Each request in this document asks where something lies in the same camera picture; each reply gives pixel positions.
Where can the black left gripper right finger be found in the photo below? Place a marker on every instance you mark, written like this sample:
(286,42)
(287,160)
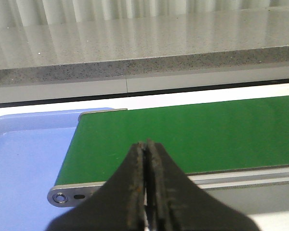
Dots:
(175,203)

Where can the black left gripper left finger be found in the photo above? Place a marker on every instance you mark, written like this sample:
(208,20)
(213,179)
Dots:
(117,206)

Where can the blue plastic tray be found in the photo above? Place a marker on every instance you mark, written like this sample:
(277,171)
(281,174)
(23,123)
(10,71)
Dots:
(32,149)

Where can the grey stone counter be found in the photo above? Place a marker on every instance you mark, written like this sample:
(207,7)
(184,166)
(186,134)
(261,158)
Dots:
(123,47)

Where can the aluminium conveyor frame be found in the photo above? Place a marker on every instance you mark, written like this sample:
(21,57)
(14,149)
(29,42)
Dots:
(231,178)

